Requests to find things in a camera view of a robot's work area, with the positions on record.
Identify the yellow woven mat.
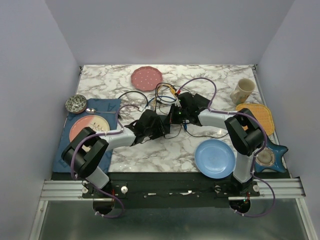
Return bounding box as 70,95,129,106
235,103,275,136

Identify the blue plastic plate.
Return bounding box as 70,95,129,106
194,139,236,179

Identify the metal spoon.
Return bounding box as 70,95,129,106
85,108,116,115

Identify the black power cable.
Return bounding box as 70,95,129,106
117,83,230,140

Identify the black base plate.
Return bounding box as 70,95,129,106
50,172,280,209

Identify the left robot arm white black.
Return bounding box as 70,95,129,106
61,109,170,198

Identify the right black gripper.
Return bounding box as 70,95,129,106
163,103,189,125

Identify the aluminium mounting rail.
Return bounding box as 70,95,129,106
40,178,306,201

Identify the pink dotted plate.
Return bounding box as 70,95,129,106
130,66,163,92

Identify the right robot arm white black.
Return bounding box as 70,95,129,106
165,91,267,196

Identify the yellow ethernet cable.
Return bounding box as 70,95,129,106
150,84,177,111

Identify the cream ceramic mug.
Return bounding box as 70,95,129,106
230,78,256,105

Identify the blue ethernet cable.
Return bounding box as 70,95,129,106
148,95,178,113

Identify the pink cream plate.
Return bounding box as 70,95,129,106
69,115,110,141

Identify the black power adapter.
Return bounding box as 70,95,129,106
193,93,210,109

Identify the blue star-shaped dish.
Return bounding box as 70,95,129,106
254,141,289,173

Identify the patterned small bowl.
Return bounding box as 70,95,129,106
65,94,87,114

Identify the blue fabric placemat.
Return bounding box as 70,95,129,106
52,96,121,173

